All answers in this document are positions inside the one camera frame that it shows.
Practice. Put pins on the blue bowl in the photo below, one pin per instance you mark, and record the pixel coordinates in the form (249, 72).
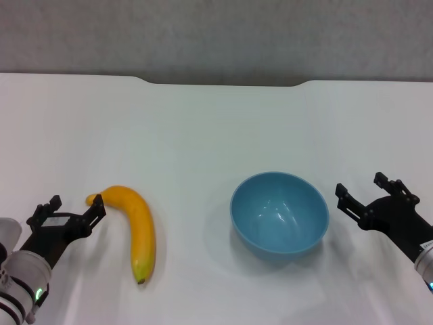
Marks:
(279, 220)

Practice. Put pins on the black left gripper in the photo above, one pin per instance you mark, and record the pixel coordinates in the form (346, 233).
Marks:
(55, 233)

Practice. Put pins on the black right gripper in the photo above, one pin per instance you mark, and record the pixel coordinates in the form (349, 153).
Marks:
(395, 216)

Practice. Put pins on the yellow banana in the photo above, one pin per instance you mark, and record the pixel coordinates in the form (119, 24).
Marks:
(142, 220)

